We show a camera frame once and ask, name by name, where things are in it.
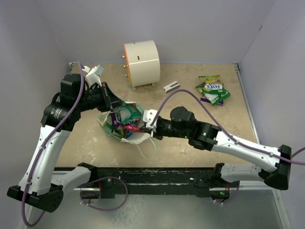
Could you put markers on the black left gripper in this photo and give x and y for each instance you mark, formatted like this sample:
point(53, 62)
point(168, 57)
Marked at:
point(116, 102)

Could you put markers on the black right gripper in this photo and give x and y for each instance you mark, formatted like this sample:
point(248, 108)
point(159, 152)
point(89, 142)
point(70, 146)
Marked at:
point(156, 133)

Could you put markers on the pink red snack packet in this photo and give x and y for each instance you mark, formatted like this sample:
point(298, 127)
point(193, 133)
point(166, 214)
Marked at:
point(132, 129)

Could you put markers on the green paper bag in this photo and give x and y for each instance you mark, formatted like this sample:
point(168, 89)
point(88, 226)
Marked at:
point(112, 122)

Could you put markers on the purple snack packet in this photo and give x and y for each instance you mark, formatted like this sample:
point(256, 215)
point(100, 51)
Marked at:
point(204, 99)

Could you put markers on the yellow green snack packet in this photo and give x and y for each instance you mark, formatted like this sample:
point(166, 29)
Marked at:
point(216, 96)

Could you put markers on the green Fox's candy packet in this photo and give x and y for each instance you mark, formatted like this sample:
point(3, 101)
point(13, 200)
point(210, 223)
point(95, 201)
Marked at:
point(210, 84)

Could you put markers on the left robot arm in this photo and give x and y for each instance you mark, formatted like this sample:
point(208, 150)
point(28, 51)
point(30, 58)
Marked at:
point(37, 188)

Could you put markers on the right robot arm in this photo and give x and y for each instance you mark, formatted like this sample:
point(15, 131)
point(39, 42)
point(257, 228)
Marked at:
point(264, 163)

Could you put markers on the small white stapler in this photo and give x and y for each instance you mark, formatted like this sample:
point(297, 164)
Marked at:
point(171, 86)

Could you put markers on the white cylindrical drawer cabinet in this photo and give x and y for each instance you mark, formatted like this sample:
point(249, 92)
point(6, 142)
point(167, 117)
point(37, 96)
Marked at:
point(142, 63)

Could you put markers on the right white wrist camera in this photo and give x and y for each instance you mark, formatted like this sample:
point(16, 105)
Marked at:
point(148, 120)

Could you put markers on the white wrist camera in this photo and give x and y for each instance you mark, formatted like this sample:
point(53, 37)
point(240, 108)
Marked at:
point(93, 74)
point(148, 120)

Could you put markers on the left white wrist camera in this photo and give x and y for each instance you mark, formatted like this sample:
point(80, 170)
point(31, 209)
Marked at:
point(93, 74)

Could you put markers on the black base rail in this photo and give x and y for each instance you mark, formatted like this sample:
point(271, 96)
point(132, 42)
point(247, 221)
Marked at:
point(203, 182)

